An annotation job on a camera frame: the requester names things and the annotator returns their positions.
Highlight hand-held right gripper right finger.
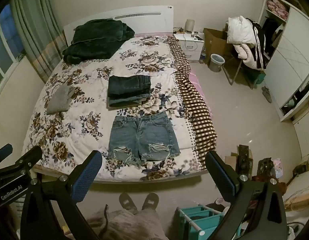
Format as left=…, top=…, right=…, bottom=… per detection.
left=205, top=151, right=288, bottom=240

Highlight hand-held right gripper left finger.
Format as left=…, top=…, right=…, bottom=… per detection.
left=20, top=150, right=103, bottom=240

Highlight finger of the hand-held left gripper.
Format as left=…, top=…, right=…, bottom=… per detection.
left=6, top=146, right=43, bottom=174
left=0, top=143, right=13, bottom=161

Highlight ripped blue denim shorts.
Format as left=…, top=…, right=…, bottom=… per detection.
left=108, top=112, right=181, bottom=167

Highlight teal storage rack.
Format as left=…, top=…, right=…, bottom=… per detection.
left=176, top=203, right=232, bottom=240

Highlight person's left slipper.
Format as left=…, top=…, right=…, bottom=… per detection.
left=119, top=192, right=138, bottom=212

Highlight person's slipper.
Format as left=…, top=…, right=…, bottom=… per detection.
left=119, top=192, right=138, bottom=212
left=142, top=192, right=160, bottom=211

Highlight floral bed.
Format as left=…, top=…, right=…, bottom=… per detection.
left=22, top=35, right=205, bottom=182

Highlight folded grey cloth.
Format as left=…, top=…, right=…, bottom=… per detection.
left=46, top=86, right=75, bottom=115

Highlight person's legs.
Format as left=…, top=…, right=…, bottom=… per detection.
left=86, top=204, right=163, bottom=240

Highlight person's right slipper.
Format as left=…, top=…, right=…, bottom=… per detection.
left=142, top=192, right=160, bottom=211

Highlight brown checked blanket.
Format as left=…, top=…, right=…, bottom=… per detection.
left=167, top=36, right=218, bottom=171

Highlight folded blue jeans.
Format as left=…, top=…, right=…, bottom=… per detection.
left=108, top=93, right=151, bottom=109

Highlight white low cabinet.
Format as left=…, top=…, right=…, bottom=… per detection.
left=291, top=110, right=309, bottom=158

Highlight grey slippers pair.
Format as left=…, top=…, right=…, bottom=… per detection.
left=261, top=86, right=273, bottom=103

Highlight folded dark jeans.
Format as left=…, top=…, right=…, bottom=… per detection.
left=108, top=75, right=152, bottom=98

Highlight folding chair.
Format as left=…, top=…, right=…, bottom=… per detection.
left=223, top=42, right=266, bottom=90

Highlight window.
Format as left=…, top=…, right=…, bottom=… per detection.
left=0, top=4, right=28, bottom=81

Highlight grey trash bin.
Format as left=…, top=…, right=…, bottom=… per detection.
left=209, top=54, right=225, bottom=73

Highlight green curtain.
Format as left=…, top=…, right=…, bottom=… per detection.
left=10, top=0, right=68, bottom=82

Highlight pink garment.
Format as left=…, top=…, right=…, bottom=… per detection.
left=234, top=43, right=260, bottom=70

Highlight white wardrobe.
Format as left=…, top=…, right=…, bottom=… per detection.
left=257, top=0, right=309, bottom=122

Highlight white nightstand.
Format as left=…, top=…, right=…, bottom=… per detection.
left=173, top=31, right=205, bottom=61

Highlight dark green blanket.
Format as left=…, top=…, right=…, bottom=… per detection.
left=63, top=18, right=135, bottom=65

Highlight cardboard box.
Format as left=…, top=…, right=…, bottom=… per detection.
left=203, top=27, right=233, bottom=66

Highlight black and white jacket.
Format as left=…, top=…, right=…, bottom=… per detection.
left=245, top=18, right=270, bottom=70

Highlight white padded jacket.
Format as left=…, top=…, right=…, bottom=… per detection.
left=227, top=16, right=256, bottom=45

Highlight white headboard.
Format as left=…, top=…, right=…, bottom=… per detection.
left=63, top=5, right=175, bottom=40

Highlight pink folded blanket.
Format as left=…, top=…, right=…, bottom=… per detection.
left=266, top=0, right=289, bottom=19

